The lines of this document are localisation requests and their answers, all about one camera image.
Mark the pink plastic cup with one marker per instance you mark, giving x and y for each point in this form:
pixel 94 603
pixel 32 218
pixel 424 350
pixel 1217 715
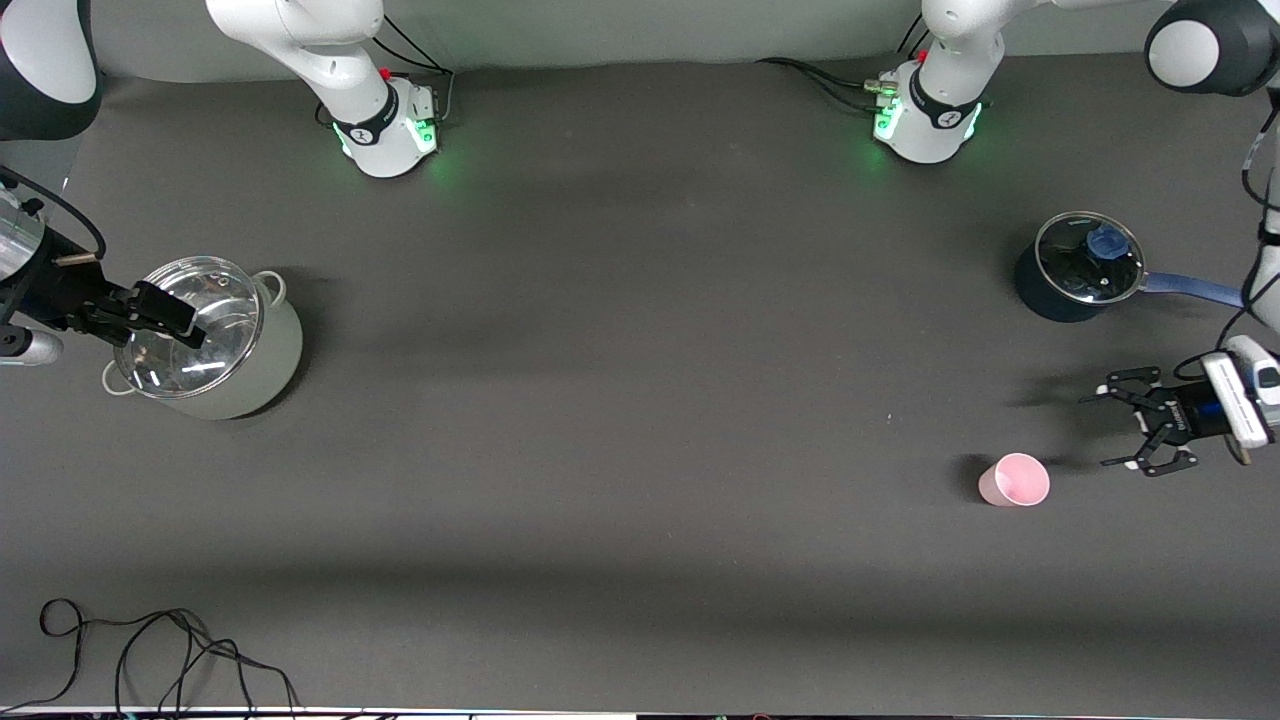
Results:
pixel 1015 482

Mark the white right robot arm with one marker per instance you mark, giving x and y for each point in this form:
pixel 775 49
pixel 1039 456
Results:
pixel 340 60

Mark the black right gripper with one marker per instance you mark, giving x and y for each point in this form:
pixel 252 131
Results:
pixel 52 291

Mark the glass lid with blue knob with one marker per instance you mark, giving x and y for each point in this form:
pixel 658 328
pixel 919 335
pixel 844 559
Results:
pixel 1080 265

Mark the dark blue saucepan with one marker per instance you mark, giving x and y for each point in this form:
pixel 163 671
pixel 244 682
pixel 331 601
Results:
pixel 1040 295

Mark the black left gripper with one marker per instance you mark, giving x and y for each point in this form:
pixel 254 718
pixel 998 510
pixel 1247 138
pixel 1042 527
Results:
pixel 1188 412

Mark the pale green cooking pot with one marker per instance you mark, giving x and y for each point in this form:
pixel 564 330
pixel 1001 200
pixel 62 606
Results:
pixel 270 370

